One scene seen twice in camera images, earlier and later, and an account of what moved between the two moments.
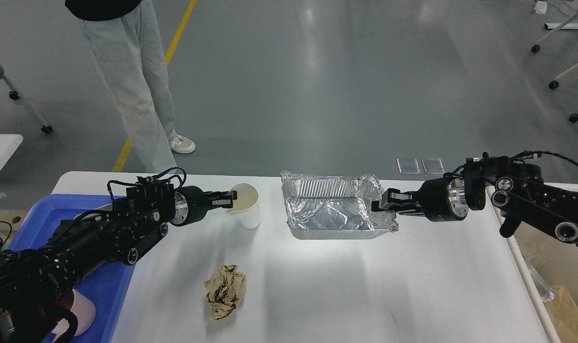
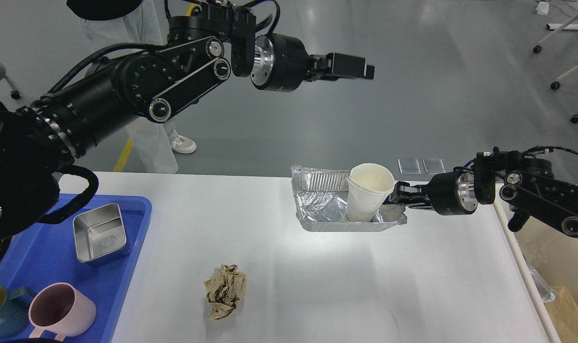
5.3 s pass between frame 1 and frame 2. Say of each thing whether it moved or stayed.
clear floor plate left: stayed
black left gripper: moved
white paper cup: moved
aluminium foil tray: moved
